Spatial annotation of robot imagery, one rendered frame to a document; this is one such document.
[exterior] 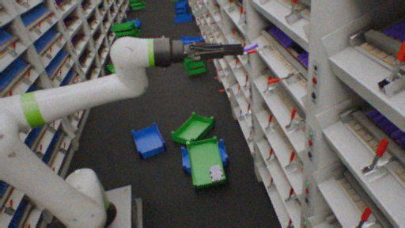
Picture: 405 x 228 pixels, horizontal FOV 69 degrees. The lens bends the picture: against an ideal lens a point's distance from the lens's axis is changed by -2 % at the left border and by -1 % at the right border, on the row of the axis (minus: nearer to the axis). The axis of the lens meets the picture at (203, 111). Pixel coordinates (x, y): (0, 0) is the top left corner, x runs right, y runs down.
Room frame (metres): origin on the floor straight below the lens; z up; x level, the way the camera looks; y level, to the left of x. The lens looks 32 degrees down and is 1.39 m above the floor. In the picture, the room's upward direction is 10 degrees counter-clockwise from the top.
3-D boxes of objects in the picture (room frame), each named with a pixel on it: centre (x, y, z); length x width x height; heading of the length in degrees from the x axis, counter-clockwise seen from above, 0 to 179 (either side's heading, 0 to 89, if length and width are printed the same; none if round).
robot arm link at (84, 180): (0.87, 0.52, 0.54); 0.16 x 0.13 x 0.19; 19
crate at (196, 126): (1.91, 0.10, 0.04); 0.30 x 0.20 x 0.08; 142
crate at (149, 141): (1.86, 0.45, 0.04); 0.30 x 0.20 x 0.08; 16
